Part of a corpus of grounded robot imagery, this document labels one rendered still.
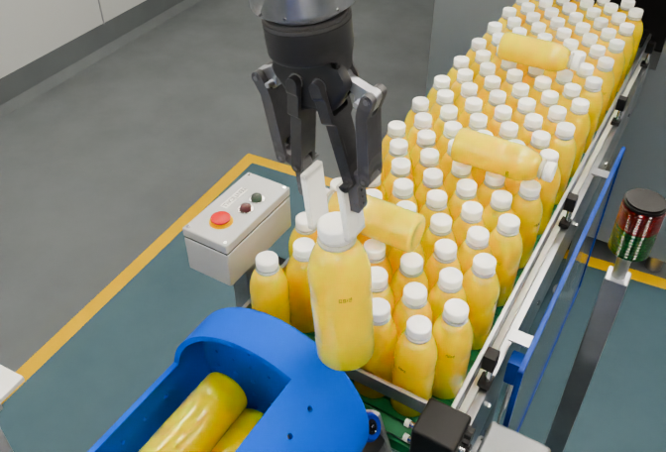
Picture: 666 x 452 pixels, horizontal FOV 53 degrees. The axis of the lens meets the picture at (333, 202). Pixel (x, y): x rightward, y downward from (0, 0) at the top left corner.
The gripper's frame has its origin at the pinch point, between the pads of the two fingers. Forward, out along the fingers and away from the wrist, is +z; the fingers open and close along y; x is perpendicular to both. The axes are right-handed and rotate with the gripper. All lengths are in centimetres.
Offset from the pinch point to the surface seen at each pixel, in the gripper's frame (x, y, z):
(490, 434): 22, 9, 63
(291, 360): -4.7, -6.1, 23.2
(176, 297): 63, -134, 136
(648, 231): 44, 24, 29
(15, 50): 133, -314, 94
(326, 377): -3.0, -2.5, 26.0
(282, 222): 32, -39, 41
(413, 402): 14, -1, 50
